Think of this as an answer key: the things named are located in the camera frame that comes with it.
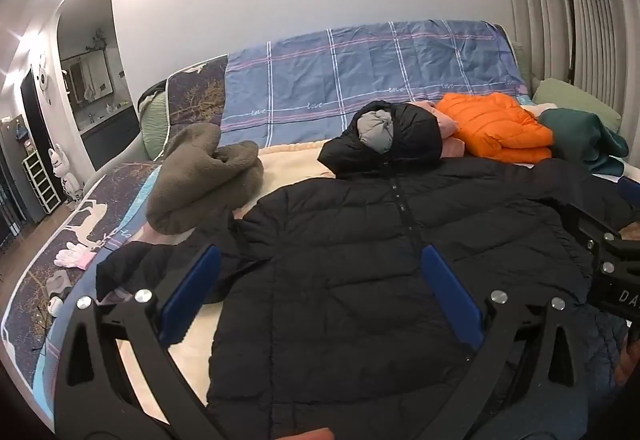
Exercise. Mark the teal garment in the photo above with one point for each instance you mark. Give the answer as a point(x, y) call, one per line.
point(580, 135)

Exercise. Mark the dark deer print bedspread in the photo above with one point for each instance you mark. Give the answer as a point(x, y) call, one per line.
point(90, 215)

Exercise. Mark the green pillow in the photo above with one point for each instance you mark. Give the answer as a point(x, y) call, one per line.
point(152, 130)
point(565, 93)

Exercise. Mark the black puffer jacket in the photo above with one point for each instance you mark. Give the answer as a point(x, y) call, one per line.
point(350, 270)

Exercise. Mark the brown fleece garment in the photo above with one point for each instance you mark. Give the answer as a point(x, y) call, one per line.
point(200, 180)

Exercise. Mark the blue plaid sheet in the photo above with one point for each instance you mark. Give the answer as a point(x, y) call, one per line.
point(325, 80)

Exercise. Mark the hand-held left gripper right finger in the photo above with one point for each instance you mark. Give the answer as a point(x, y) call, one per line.
point(450, 292)

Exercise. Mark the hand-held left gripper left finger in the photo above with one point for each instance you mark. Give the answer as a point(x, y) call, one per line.
point(192, 290)

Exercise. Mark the white bear figurine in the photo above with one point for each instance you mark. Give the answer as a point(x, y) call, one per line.
point(62, 170)

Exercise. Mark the white wall clock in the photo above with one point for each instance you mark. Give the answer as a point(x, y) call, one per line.
point(42, 78)

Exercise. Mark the pink puffer jacket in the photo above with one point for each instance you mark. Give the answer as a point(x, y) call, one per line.
point(450, 140)

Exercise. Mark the dark vanity cabinet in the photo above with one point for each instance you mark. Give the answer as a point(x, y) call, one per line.
point(110, 135)

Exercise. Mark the white and pink gloves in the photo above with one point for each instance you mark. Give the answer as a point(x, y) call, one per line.
point(72, 256)

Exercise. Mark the person's left hand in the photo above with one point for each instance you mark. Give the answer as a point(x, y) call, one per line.
point(307, 435)

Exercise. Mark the wall mirror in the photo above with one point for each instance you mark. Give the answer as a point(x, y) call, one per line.
point(87, 75)

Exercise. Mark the white shelf unit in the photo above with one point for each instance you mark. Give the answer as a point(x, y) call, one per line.
point(40, 180)

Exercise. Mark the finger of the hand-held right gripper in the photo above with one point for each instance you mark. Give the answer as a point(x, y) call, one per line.
point(595, 230)
point(629, 186)

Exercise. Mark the orange puffer jacket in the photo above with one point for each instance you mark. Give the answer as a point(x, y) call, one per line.
point(495, 125)

